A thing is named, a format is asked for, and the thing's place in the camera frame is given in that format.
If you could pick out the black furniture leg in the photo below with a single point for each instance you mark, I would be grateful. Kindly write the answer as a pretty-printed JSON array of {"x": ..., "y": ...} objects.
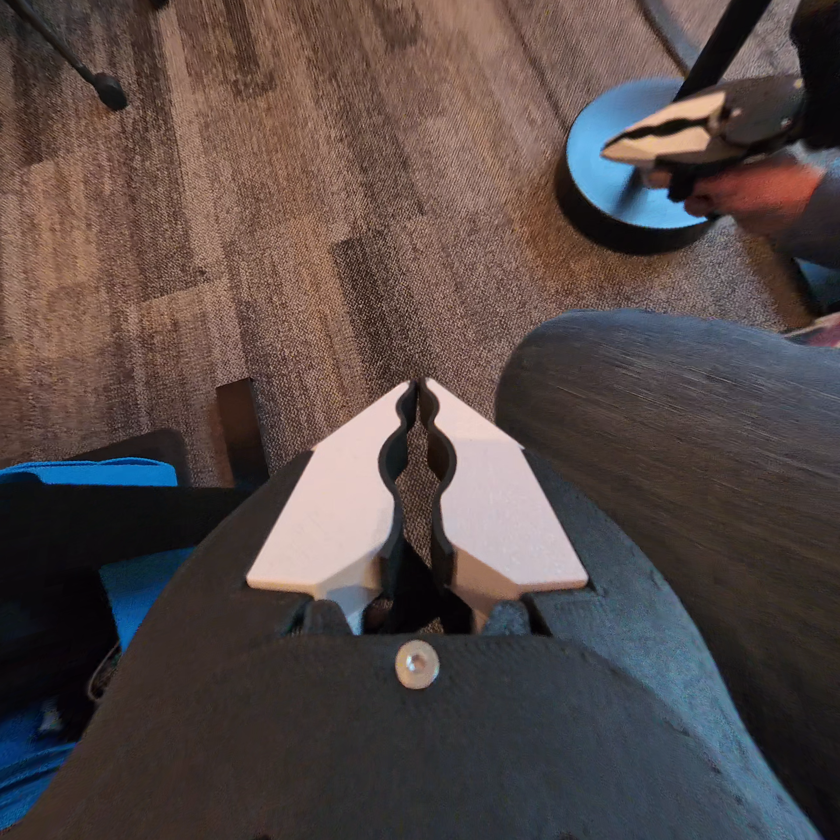
[{"x": 243, "y": 433}]

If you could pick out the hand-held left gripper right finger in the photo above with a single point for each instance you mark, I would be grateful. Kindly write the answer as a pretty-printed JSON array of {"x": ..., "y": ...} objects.
[{"x": 519, "y": 525}]

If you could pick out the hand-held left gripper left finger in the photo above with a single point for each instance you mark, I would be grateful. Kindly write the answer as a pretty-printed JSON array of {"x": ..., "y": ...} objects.
[{"x": 315, "y": 525}]

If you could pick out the person's grey trouser leg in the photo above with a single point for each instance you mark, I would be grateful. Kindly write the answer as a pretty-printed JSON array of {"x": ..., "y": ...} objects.
[{"x": 683, "y": 460}]

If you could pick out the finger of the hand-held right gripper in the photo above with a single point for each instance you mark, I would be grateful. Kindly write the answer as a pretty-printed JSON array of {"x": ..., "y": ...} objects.
[
  {"x": 683, "y": 151},
  {"x": 683, "y": 112}
]

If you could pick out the blue and black bag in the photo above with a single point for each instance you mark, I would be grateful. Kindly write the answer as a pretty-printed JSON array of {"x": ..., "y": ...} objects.
[{"x": 79, "y": 475}]

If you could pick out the black tripod leg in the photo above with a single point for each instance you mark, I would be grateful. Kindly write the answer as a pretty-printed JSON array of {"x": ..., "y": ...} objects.
[{"x": 79, "y": 59}]

